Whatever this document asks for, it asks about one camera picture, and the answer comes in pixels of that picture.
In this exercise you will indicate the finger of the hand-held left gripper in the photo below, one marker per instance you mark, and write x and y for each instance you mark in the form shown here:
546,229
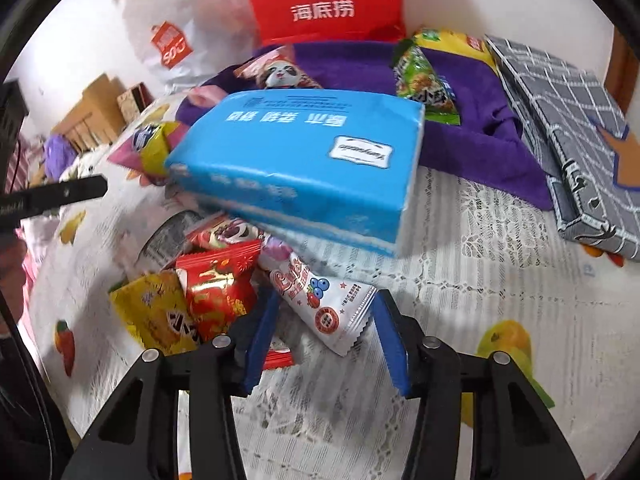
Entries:
75,192

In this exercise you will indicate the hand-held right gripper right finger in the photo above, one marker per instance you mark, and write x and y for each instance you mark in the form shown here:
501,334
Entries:
395,345

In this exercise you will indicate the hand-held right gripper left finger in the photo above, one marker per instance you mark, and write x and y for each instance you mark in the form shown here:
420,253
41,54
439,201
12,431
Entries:
260,340

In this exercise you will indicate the red snack packet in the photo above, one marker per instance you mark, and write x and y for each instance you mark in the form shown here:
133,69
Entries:
215,295

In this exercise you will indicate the white berry print snack packet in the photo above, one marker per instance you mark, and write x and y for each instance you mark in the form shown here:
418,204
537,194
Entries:
325,305

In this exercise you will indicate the pink and yellow snack packet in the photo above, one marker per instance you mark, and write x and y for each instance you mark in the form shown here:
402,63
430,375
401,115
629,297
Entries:
150,147

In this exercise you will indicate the silver label snack packet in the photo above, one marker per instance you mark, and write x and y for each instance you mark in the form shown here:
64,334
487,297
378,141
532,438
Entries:
167,240

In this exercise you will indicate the yellow triangular snack packet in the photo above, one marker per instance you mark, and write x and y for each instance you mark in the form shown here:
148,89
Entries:
155,315

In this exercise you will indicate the red white bear candy packet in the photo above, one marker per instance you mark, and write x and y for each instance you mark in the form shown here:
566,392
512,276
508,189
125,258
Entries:
222,232

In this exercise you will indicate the pink candy packet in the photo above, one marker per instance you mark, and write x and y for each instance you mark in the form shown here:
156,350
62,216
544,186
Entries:
207,96

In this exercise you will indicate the blue tissue pack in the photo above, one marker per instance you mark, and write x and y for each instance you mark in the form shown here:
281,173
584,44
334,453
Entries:
300,160

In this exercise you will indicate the panda print snack packet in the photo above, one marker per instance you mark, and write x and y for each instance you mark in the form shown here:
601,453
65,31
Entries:
280,72

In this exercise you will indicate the green snack packet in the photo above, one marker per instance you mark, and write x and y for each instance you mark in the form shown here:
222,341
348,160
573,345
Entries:
425,85

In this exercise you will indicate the purple plush toy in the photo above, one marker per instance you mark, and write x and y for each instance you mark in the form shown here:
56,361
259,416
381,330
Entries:
59,155

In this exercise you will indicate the wooden furniture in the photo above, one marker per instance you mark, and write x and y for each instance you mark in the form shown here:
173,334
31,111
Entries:
90,110

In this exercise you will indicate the brown framed box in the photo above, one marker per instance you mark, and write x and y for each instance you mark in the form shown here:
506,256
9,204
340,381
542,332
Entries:
135,102

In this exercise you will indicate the clear plastic Miniso bag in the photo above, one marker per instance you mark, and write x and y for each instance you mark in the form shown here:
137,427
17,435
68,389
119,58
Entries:
200,25

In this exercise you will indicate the purple towel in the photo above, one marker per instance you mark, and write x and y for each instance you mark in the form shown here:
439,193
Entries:
475,110

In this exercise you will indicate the large yellow snack bag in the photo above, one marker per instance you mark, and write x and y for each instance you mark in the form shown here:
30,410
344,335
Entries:
450,42

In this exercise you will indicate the red paper bag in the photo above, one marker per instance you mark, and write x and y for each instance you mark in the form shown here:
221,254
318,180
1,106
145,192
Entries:
320,5

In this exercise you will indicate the brown wooden door frame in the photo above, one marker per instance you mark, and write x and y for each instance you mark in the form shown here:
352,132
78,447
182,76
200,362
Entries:
619,70

